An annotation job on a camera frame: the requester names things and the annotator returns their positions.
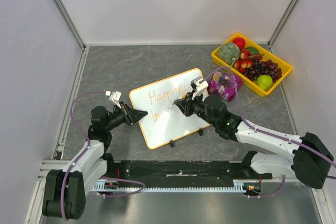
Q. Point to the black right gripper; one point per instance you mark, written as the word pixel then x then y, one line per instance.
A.
pixel 188 104

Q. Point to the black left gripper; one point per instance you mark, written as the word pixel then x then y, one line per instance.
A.
pixel 131 116

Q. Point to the yellow framed whiteboard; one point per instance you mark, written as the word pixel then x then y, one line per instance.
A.
pixel 165 122

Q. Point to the white marker pen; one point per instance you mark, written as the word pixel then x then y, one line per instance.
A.
pixel 181 102

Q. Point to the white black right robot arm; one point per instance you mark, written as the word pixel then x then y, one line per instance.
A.
pixel 304 157

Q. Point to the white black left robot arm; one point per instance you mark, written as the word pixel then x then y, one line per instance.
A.
pixel 66 189

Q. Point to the purple grape snack bag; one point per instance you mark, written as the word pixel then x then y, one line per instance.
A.
pixel 222 85

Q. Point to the green netted melon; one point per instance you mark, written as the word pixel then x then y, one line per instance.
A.
pixel 229 52

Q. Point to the red yellow peach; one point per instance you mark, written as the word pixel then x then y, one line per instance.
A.
pixel 246 55

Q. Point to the dark purple grape bunch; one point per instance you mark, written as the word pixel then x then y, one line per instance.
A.
pixel 259 68

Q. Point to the red apple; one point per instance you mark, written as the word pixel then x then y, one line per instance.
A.
pixel 240 42

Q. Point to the green orange mango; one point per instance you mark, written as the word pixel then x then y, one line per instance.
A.
pixel 253 50

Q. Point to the yellow plastic fruit tray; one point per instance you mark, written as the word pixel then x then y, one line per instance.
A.
pixel 238 66

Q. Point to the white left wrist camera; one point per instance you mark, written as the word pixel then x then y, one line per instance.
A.
pixel 114 97

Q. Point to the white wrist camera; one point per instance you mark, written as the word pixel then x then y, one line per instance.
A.
pixel 199 85
pixel 114 97

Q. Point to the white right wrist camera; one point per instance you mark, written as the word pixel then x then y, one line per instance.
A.
pixel 199 85

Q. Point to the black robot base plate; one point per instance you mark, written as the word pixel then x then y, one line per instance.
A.
pixel 182 174

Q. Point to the light blue cable duct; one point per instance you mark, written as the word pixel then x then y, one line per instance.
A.
pixel 102 186

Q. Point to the aluminium frame rail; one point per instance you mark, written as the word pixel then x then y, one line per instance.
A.
pixel 69 23

